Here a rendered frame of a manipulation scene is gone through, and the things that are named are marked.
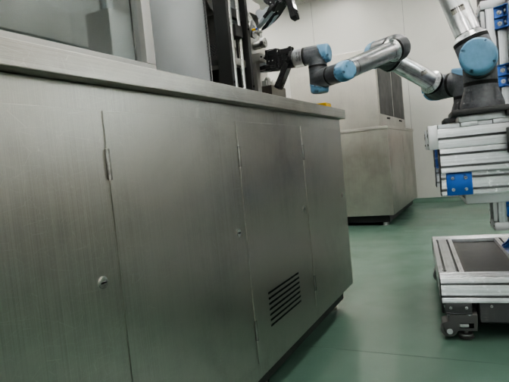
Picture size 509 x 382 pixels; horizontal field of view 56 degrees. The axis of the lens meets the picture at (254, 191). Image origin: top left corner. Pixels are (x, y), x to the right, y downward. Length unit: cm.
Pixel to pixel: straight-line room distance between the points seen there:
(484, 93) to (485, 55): 18
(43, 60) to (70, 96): 9
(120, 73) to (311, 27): 606
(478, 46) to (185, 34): 100
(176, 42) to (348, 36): 500
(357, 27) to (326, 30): 42
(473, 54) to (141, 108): 118
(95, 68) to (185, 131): 30
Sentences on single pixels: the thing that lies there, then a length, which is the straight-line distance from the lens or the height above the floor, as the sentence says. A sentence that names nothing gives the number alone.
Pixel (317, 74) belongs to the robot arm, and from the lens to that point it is 195.
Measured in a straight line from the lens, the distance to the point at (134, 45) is 107.
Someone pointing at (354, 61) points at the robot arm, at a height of 105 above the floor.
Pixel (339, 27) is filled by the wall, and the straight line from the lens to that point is 675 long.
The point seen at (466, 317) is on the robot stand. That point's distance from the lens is 189.
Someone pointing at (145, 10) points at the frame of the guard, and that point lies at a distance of 111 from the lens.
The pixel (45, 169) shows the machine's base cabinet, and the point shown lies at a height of 72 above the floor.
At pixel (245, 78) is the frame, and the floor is 99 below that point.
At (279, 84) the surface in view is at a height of 102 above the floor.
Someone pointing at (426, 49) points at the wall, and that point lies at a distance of 646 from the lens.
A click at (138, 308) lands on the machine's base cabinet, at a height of 45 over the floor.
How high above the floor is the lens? 70
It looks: 3 degrees down
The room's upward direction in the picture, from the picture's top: 5 degrees counter-clockwise
